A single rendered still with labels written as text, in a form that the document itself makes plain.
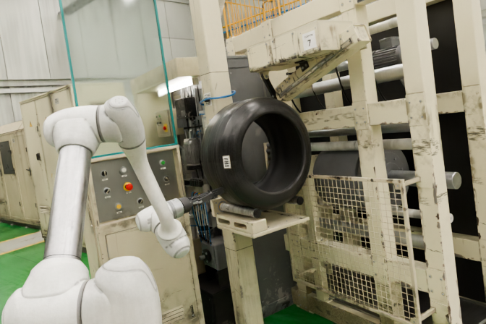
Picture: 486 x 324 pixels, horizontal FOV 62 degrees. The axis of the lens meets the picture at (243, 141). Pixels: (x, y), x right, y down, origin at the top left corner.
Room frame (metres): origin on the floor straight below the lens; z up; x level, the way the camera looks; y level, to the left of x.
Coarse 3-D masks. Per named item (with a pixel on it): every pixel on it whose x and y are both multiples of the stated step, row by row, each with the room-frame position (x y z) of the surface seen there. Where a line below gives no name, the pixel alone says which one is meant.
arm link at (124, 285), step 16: (128, 256) 1.11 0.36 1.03; (96, 272) 1.06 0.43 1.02; (112, 272) 1.02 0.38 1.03; (128, 272) 1.03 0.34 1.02; (144, 272) 1.06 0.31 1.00; (96, 288) 1.02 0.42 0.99; (112, 288) 1.00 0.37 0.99; (128, 288) 1.01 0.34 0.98; (144, 288) 1.03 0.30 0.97; (96, 304) 1.00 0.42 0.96; (112, 304) 1.00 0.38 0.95; (128, 304) 1.00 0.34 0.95; (144, 304) 1.02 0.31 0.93; (160, 304) 1.08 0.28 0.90; (96, 320) 0.99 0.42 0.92; (112, 320) 1.00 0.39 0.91; (128, 320) 1.00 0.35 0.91; (144, 320) 1.01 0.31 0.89; (160, 320) 1.06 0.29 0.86
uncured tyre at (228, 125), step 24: (216, 120) 2.07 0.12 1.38; (240, 120) 1.95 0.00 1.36; (264, 120) 2.35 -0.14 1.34; (288, 120) 2.27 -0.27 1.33; (216, 144) 1.96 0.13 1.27; (240, 144) 1.93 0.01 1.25; (288, 144) 2.37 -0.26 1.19; (216, 168) 1.96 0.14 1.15; (240, 168) 1.92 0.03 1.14; (288, 168) 2.34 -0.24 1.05; (240, 192) 1.94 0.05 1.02; (264, 192) 1.98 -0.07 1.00; (288, 192) 2.06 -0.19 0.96
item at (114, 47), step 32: (64, 0) 2.23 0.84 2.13; (96, 0) 2.32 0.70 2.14; (128, 0) 2.42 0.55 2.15; (64, 32) 2.21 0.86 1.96; (96, 32) 2.30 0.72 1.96; (128, 32) 2.40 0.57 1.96; (160, 32) 2.50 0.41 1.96; (96, 64) 2.29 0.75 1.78; (128, 64) 2.39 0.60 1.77; (160, 64) 2.49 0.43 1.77; (96, 96) 2.27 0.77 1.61; (128, 96) 2.37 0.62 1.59; (160, 96) 2.48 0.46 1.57; (160, 128) 2.46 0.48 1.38
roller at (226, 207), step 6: (222, 204) 2.24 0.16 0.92; (228, 204) 2.20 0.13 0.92; (228, 210) 2.18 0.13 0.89; (234, 210) 2.11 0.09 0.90; (240, 210) 2.07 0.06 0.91; (246, 210) 2.02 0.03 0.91; (252, 210) 1.98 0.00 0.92; (258, 210) 1.98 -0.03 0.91; (252, 216) 1.98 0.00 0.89; (258, 216) 1.97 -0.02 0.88
